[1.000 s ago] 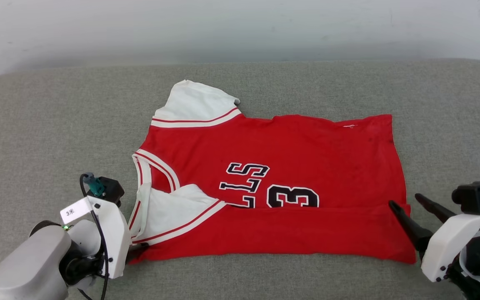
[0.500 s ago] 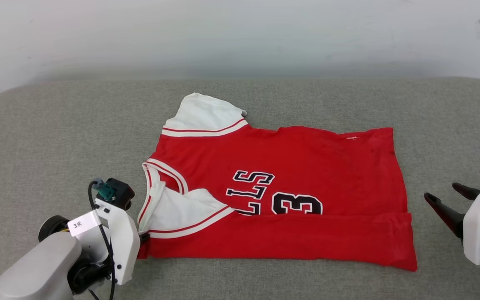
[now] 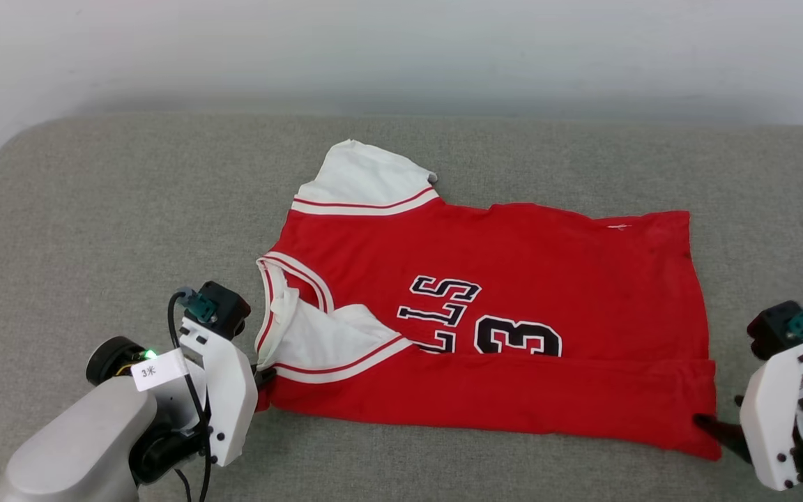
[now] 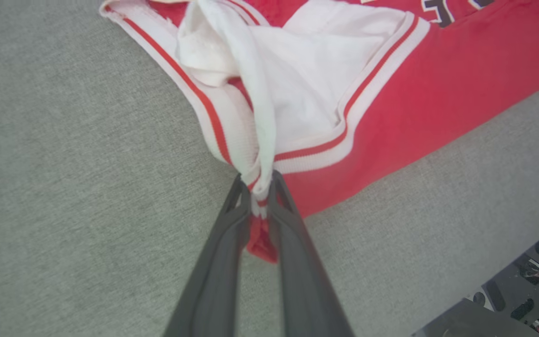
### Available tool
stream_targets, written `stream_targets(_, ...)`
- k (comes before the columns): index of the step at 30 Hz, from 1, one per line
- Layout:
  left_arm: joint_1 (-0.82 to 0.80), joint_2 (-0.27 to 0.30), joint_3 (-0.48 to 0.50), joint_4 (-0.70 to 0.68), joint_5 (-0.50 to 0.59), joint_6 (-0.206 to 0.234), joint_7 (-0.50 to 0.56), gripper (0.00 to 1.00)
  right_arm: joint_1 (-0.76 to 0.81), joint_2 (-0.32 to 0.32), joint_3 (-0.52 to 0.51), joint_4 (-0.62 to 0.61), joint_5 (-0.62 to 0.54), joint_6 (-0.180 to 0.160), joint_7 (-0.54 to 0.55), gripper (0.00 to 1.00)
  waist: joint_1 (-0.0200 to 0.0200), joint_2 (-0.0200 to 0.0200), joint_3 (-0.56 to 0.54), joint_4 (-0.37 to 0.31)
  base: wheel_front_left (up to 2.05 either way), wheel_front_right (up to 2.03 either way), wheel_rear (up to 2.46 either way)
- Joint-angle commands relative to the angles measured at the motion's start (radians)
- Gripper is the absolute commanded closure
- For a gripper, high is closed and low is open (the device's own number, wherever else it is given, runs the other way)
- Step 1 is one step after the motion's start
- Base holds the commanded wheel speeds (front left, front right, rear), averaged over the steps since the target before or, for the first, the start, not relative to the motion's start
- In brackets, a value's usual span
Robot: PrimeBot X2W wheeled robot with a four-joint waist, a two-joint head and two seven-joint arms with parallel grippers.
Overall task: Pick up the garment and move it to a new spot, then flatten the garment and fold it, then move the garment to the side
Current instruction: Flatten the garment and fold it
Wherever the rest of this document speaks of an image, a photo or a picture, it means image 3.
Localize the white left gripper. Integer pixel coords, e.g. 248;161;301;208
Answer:
178;318;279;468

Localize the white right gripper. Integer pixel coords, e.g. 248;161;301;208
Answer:
694;335;803;492

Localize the red and white basketball jersey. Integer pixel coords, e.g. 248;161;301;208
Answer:
254;139;723;461

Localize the white paper label tag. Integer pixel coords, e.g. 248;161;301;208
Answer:
131;349;190;393

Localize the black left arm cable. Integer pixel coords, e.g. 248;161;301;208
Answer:
168;291;214;502

